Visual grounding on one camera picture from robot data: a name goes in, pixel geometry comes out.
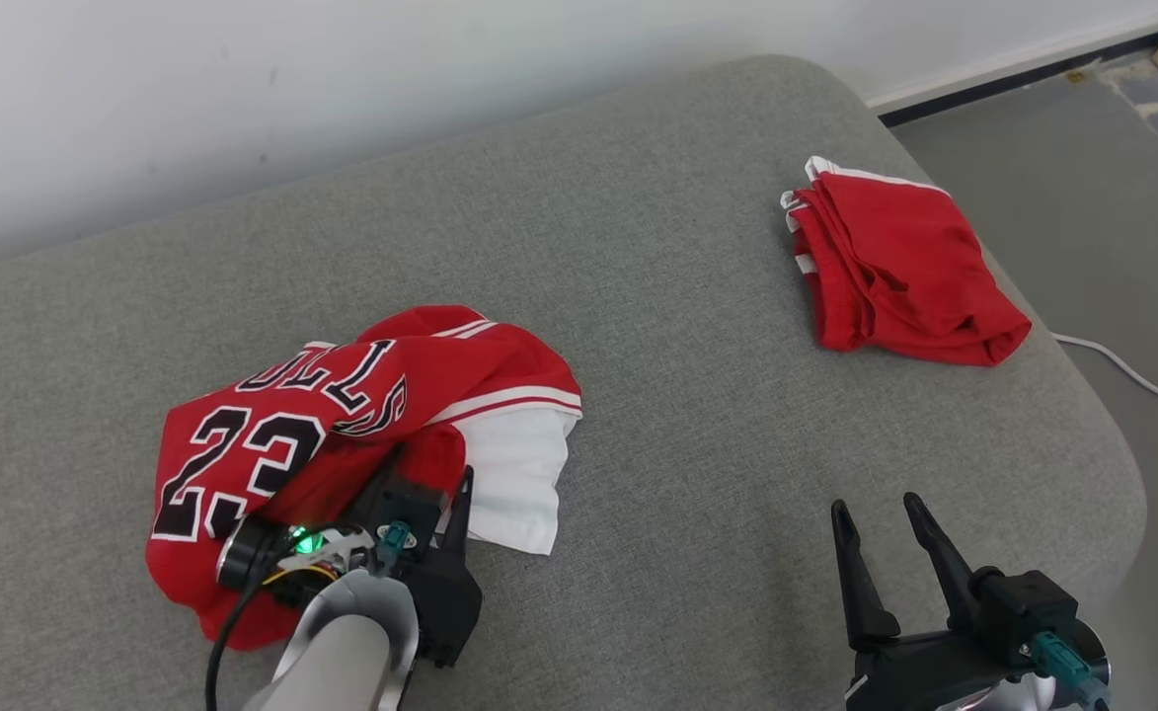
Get white floor cable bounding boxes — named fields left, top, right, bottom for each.
left=1050, top=333, right=1158, bottom=411

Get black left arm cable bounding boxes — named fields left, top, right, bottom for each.
left=203, top=578, right=273, bottom=711

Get teal right camera cable plug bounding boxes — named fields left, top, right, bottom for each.
left=1031, top=632, right=1115, bottom=711

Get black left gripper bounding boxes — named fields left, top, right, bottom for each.
left=347, top=444, right=486, bottom=669

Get black baseboard strip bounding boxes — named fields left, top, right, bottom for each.
left=877, top=28, right=1158, bottom=127

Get teal left camera cable plug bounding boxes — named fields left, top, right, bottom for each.
left=378, top=521, right=418, bottom=576

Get red shorts with white stripes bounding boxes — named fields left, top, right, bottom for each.
left=781, top=156, right=1034, bottom=368

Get red basketball jersey number 23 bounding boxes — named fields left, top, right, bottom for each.
left=144, top=304, right=584, bottom=653

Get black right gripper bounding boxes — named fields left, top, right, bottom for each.
left=830, top=492, right=1032, bottom=711

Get teal camera cable plug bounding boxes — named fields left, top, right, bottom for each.
left=378, top=521, right=418, bottom=576
left=1031, top=632, right=1115, bottom=711

